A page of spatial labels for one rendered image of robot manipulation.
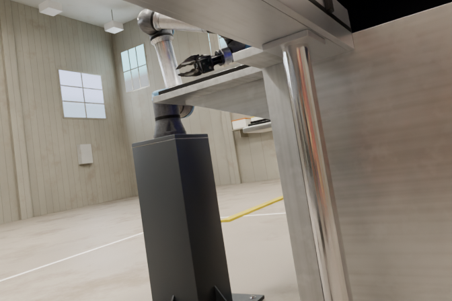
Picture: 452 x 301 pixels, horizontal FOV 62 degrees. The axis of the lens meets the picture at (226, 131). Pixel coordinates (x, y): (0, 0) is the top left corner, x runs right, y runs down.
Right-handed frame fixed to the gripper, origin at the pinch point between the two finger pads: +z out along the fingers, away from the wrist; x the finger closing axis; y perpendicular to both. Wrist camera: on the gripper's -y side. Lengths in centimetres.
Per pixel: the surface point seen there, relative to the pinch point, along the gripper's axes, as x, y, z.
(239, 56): -13, 88, 8
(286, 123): 6, 88, 0
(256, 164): 453, -751, -323
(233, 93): 1, 63, 2
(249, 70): -7, 75, 0
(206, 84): -4, 64, 9
